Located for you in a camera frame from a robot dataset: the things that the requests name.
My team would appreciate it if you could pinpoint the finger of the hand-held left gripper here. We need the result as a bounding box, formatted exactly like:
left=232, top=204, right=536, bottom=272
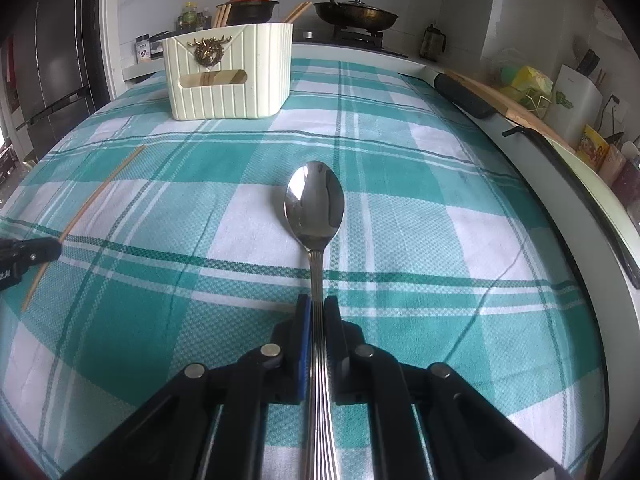
left=0, top=237, right=63, bottom=268

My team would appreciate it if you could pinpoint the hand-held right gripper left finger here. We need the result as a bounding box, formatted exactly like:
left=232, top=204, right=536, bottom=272
left=60, top=294, right=313, bottom=480

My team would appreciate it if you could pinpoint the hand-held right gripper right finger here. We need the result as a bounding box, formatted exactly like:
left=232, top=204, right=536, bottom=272
left=325, top=296, right=571, bottom=480

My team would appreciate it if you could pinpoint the stainless steel spoon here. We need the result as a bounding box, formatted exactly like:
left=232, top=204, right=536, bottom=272
left=283, top=160, right=346, bottom=480

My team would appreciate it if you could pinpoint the cream ribbed utensil holder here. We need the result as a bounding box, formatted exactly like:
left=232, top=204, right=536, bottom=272
left=164, top=22, right=295, bottom=122

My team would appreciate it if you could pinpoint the teal white checked tablecloth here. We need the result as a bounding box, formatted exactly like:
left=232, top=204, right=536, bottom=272
left=0, top=57, right=608, bottom=480

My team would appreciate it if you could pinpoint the dark grey refrigerator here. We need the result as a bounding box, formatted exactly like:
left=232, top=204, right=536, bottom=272
left=0, top=0, right=111, bottom=161

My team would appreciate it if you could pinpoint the black oblong case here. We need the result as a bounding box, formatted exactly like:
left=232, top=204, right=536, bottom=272
left=436, top=72, right=495, bottom=119

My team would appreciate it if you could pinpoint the wooden cutting board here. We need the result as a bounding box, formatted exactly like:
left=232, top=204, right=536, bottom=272
left=445, top=69, right=577, bottom=155

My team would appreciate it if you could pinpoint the black gas stove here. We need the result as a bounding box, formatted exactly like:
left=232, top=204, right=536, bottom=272
left=295, top=27, right=408, bottom=58

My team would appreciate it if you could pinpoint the black clay pot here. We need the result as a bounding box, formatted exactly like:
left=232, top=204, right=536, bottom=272
left=216, top=1, right=281, bottom=26

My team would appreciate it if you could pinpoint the yellow snack packet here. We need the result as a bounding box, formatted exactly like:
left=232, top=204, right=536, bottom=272
left=575, top=125, right=612, bottom=171

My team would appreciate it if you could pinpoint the glass french press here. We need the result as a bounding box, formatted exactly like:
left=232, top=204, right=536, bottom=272
left=419, top=24, right=447, bottom=62

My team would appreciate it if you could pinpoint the pink packet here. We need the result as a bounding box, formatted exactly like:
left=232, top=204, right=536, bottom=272
left=600, top=142, right=628, bottom=186

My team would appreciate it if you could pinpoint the black frying pan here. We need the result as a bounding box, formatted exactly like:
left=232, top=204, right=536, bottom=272
left=301, top=0, right=399, bottom=32

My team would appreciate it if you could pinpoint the green yellow bag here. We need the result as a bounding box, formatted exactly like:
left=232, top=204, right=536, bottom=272
left=500, top=62, right=555, bottom=106

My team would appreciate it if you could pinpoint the white knife block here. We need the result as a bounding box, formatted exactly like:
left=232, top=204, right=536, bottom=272
left=545, top=62, right=605, bottom=133

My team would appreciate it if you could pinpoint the glass pan lid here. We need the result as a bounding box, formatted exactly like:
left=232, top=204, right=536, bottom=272
left=325, top=0, right=391, bottom=13

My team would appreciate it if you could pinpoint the black knife handle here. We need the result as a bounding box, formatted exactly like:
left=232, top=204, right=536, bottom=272
left=577, top=49, right=601, bottom=76

